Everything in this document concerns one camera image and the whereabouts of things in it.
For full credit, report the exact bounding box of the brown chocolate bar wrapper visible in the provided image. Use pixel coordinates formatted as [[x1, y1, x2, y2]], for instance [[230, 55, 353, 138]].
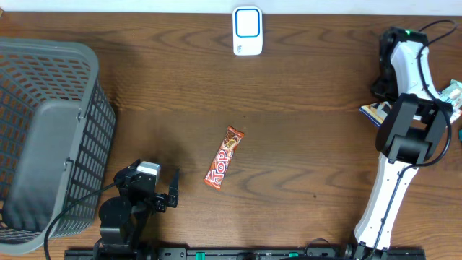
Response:
[[204, 126, 245, 191]]

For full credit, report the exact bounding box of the grey plastic shopping basket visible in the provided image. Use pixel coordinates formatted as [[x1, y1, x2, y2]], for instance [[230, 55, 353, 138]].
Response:
[[1, 38, 116, 255]]

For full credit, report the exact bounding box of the yellow snack bag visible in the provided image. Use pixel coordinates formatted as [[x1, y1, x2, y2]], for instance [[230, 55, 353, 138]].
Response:
[[359, 102, 392, 127]]

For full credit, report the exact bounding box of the green wet wipes pack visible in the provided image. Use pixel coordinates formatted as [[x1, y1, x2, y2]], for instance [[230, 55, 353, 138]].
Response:
[[440, 79, 462, 110]]

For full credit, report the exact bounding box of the orange tissue pack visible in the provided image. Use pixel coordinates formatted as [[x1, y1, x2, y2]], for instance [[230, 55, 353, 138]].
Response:
[[450, 108, 462, 124]]

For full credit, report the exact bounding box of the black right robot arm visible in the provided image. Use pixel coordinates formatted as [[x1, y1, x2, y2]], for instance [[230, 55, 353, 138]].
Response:
[[349, 27, 453, 259]]

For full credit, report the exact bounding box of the white barcode scanner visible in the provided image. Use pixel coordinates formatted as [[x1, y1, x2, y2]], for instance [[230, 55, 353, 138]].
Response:
[[232, 6, 263, 56]]

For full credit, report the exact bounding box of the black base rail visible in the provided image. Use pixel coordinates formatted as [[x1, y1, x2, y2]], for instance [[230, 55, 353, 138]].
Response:
[[64, 247, 427, 260]]

